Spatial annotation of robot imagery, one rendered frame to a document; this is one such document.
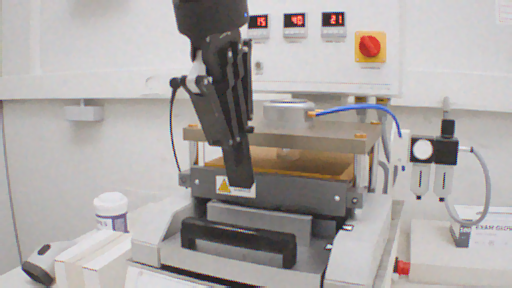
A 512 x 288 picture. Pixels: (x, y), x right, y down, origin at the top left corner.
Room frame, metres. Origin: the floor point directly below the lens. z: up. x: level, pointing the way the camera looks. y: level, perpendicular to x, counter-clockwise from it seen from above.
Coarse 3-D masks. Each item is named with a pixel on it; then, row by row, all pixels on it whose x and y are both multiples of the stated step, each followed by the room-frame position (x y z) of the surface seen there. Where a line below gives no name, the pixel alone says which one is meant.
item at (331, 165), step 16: (208, 160) 0.62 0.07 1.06; (256, 160) 0.62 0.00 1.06; (272, 160) 0.62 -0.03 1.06; (288, 160) 0.62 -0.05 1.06; (304, 160) 0.62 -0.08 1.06; (320, 160) 0.62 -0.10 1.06; (336, 160) 0.62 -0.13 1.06; (352, 160) 0.62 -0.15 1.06; (320, 176) 0.53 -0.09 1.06; (336, 176) 0.52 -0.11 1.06; (352, 176) 0.61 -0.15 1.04
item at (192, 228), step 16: (192, 224) 0.49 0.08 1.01; (208, 224) 0.48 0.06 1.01; (224, 224) 0.48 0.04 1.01; (192, 240) 0.50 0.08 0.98; (208, 240) 0.48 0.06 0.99; (224, 240) 0.47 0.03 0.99; (240, 240) 0.46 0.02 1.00; (256, 240) 0.45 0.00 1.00; (272, 240) 0.44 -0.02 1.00; (288, 240) 0.44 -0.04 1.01; (288, 256) 0.43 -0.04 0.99
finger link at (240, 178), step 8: (240, 144) 0.47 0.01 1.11; (240, 152) 0.47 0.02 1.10; (224, 160) 0.49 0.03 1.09; (240, 160) 0.48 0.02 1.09; (240, 168) 0.48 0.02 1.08; (248, 168) 0.48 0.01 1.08; (232, 176) 0.49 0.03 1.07; (240, 176) 0.49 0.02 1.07; (248, 176) 0.48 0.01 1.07; (232, 184) 0.50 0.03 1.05; (240, 184) 0.49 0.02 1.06; (248, 184) 0.49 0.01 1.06
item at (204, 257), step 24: (216, 216) 0.55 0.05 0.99; (240, 216) 0.54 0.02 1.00; (264, 216) 0.52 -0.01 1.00; (288, 216) 0.51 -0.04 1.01; (168, 240) 0.52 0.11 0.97; (312, 240) 0.52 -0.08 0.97; (168, 264) 0.50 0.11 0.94; (192, 264) 0.49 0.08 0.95; (216, 264) 0.47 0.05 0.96; (240, 264) 0.46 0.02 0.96; (264, 264) 0.45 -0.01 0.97; (312, 264) 0.45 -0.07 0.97
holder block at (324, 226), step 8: (256, 208) 0.58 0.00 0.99; (312, 216) 0.55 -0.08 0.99; (320, 216) 0.55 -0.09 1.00; (336, 216) 0.54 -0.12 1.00; (344, 216) 0.58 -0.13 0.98; (312, 224) 0.54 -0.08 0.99; (320, 224) 0.53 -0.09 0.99; (328, 224) 0.53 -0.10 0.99; (336, 224) 0.53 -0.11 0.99; (312, 232) 0.54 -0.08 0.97; (320, 232) 0.53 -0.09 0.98; (328, 232) 0.53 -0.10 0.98; (336, 232) 0.53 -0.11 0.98
